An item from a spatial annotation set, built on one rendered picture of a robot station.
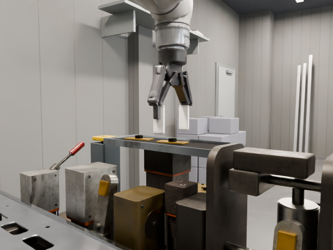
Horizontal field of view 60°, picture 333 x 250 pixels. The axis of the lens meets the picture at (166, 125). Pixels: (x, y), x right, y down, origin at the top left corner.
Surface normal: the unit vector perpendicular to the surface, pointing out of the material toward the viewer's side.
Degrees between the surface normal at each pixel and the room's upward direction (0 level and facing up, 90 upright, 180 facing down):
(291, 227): 78
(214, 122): 90
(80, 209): 90
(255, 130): 90
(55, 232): 0
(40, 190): 90
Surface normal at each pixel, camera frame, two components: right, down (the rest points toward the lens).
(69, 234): 0.00, -1.00
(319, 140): -0.54, 0.06
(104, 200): -0.62, -0.16
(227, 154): 0.77, 0.04
